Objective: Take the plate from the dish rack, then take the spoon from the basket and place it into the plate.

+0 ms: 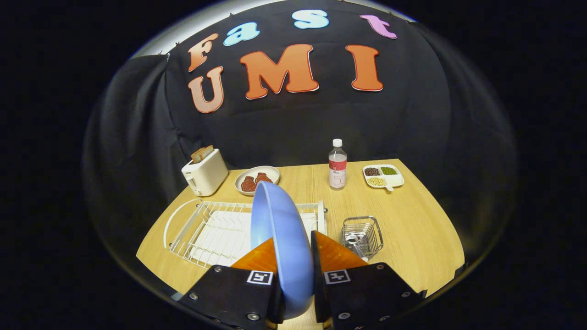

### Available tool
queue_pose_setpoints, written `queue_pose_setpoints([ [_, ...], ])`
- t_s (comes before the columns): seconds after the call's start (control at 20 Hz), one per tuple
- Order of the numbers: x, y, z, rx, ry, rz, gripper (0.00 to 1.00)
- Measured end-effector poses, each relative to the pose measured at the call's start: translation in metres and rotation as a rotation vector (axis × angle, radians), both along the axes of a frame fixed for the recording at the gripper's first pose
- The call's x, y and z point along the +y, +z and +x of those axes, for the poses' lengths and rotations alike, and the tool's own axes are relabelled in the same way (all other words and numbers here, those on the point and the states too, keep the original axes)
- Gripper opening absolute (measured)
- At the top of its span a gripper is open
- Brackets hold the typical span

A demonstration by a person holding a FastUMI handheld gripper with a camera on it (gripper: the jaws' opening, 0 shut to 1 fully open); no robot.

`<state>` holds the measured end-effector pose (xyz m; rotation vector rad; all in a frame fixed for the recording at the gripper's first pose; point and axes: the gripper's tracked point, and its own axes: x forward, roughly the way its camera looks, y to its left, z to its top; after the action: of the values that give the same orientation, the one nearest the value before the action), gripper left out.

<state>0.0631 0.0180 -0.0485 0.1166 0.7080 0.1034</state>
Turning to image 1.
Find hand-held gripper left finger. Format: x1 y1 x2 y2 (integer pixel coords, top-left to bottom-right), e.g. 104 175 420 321
177 237 285 330

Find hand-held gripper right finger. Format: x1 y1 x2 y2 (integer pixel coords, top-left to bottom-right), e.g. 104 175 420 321
311 231 427 330

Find blue plate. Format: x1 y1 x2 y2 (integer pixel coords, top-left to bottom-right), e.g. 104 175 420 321
250 181 315 320

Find silver spoon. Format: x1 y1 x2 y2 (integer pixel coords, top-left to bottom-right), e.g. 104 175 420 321
345 233 370 263

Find white wire dish rack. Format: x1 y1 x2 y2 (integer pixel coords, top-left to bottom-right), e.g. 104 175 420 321
168 199 328 269

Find metal wire basket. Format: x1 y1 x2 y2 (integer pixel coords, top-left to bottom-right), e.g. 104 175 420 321
341 216 384 262

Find beige round plate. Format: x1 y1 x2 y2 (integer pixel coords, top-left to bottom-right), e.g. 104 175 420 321
234 165 280 197

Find white divided dish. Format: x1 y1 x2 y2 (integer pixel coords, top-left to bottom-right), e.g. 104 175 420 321
363 164 405 192

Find clear water bottle red label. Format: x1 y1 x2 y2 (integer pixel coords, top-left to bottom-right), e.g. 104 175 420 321
328 139 347 190

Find white toaster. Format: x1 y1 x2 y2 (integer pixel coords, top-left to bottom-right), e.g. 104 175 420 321
182 148 229 197

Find toast slices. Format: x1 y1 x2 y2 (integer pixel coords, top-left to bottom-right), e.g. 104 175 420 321
191 145 215 164

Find black backdrop cloth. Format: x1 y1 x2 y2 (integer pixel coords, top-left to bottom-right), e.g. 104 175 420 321
83 0 519 294

